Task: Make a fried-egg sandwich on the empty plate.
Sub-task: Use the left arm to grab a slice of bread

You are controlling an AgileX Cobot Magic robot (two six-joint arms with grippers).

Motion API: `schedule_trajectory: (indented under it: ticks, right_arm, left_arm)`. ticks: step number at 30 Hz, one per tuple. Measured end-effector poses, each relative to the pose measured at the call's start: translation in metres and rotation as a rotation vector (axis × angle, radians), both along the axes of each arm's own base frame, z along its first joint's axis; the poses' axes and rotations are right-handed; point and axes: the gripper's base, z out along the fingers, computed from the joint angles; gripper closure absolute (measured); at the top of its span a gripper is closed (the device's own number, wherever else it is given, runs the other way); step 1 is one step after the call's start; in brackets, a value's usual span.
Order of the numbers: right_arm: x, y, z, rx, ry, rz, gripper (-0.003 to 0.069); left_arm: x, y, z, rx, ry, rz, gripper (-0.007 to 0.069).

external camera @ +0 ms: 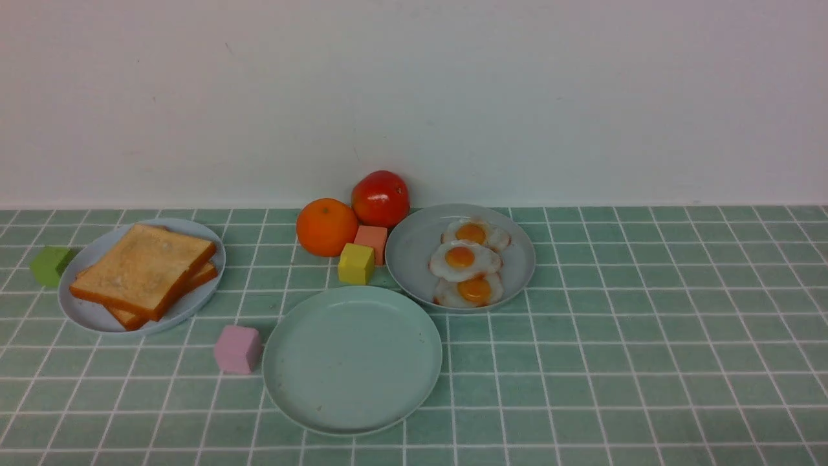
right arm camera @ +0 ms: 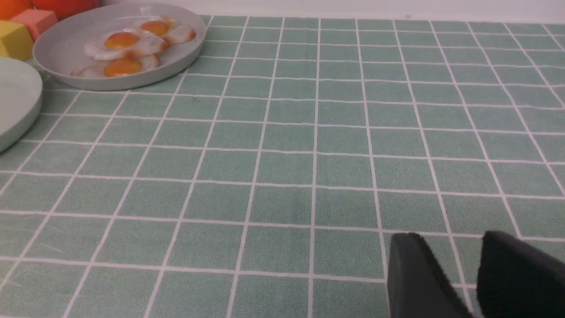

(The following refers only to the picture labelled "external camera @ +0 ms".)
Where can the fried egg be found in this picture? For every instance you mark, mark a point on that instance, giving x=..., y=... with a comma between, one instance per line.
x=470, y=294
x=459, y=261
x=479, y=231

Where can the toast slice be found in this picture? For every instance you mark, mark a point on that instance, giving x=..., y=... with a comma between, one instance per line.
x=131, y=322
x=145, y=271

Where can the grey plate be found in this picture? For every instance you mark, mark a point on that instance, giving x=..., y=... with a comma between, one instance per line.
x=412, y=243

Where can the salmon pink cube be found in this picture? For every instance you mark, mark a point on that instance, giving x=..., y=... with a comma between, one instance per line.
x=375, y=238

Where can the red tomato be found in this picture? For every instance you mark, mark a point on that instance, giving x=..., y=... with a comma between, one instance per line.
x=381, y=199

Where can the yellow cube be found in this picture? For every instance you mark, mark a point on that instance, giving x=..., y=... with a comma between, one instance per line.
x=356, y=264

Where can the orange fruit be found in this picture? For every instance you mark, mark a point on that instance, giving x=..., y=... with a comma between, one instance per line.
x=325, y=226

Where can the mint green plate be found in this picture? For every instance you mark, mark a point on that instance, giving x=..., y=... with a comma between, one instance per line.
x=352, y=361

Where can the light blue plate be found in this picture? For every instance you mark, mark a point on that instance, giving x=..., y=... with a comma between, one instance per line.
x=94, y=317

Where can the green cube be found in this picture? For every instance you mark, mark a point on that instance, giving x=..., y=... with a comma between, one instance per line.
x=49, y=265

